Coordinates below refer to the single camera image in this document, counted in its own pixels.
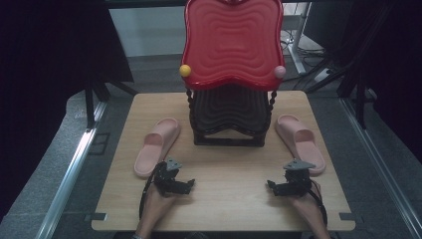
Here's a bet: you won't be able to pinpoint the black floor cables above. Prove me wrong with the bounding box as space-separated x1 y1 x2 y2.
280 29 329 69

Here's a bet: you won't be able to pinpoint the black table bracket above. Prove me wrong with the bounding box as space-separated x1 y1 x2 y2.
338 212 365 223
84 212 108 222

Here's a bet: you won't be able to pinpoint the person's left hand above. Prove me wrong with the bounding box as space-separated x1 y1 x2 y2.
142 185 182 222

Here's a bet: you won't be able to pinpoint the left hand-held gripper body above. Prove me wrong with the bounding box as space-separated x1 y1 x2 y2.
152 156 183 197

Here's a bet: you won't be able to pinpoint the black curtain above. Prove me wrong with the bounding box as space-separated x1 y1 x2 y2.
0 0 134 222
344 0 422 163

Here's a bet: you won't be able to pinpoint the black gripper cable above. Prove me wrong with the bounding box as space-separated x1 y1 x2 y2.
310 180 329 227
138 161 167 220

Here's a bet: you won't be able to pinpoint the white metal desk leg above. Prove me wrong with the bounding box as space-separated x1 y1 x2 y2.
286 2 313 76

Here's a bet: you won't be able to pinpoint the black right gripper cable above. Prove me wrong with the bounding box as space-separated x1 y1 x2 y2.
310 180 329 227

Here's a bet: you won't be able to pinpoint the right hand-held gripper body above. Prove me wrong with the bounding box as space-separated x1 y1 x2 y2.
283 158 317 197

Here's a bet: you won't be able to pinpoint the pink rubber slipper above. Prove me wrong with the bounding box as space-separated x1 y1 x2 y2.
274 114 326 177
133 117 182 179

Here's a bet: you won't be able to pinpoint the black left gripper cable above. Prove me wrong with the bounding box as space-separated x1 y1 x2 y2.
138 161 167 220

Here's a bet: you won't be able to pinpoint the aluminium floor rail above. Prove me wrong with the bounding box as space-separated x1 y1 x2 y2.
338 97 422 239
34 100 108 239

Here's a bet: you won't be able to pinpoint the red and black shoe rack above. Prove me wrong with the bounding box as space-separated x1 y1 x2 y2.
180 0 287 148

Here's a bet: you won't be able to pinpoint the person's right hand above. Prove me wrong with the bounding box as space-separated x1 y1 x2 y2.
289 183 323 220

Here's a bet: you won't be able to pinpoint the black tripod stand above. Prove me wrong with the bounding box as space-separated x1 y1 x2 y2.
84 79 139 129

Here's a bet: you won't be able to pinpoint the black metal stand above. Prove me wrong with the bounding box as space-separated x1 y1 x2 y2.
304 49 377 131

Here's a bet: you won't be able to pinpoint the white power strip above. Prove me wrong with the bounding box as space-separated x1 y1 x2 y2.
313 68 332 84

